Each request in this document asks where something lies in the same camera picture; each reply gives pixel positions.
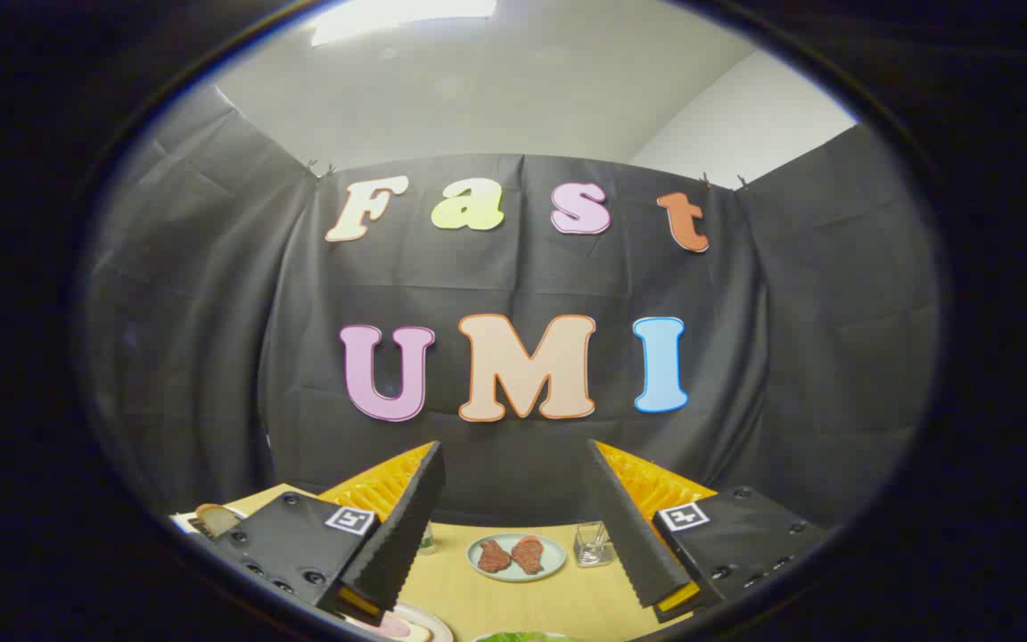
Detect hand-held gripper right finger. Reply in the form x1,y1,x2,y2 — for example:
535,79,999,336
584,439,830,624

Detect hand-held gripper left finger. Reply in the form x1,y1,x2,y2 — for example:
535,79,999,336
209,440,448,625

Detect plain bread slice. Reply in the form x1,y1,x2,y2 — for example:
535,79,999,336
195,504,243,539

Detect light blue plate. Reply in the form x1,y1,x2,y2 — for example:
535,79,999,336
467,533,568,583

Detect round beige plate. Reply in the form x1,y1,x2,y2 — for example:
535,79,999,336
344,602,455,642

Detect bread slice under ham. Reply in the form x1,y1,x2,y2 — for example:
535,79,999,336
362,615,434,642

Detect white toaster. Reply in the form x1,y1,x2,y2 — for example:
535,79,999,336
169,510,249,538

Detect black backdrop cloth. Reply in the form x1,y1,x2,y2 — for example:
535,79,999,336
77,85,942,536

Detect wire mesh utensil holder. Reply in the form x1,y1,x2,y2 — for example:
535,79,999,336
574,522,618,568

